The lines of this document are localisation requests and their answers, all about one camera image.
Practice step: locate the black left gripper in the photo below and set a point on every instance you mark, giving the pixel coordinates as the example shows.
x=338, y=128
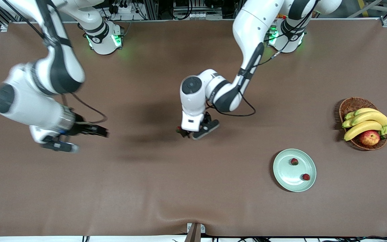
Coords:
x=184, y=132

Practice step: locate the metal table clamp bracket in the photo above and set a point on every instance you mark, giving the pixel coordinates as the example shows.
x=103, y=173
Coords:
x=203, y=229

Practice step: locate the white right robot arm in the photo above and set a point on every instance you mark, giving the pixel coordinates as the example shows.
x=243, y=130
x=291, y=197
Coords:
x=52, y=70

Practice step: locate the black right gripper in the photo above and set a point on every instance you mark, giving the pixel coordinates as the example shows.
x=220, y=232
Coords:
x=81, y=127

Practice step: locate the white power strip with plugs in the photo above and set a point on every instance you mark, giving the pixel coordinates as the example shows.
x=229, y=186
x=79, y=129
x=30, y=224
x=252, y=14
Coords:
x=123, y=8

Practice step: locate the small greenish yellow banana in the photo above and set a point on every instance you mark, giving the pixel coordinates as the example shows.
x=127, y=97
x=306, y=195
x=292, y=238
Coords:
x=349, y=115

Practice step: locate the large yellow banana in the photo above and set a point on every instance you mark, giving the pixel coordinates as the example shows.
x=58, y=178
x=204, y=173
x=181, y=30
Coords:
x=371, y=117

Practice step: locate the red apple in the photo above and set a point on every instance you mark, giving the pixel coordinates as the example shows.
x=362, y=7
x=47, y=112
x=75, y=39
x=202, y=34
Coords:
x=370, y=138

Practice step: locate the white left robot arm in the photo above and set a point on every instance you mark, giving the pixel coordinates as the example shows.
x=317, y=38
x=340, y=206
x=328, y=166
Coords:
x=257, y=23

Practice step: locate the metal corner bracket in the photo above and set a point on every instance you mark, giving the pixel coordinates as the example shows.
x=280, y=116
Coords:
x=4, y=27
x=386, y=22

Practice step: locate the brown wicker basket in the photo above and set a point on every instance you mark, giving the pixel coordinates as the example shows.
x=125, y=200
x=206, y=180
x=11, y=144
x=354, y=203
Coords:
x=351, y=104

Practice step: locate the small white connector strip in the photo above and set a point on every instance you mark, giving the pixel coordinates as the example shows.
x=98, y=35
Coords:
x=200, y=15

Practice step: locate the pale green round plate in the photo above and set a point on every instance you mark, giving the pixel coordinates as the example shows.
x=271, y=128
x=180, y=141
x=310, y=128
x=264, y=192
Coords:
x=287, y=174

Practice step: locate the brown table cover mat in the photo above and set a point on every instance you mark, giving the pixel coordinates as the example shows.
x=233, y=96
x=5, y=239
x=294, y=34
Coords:
x=146, y=185

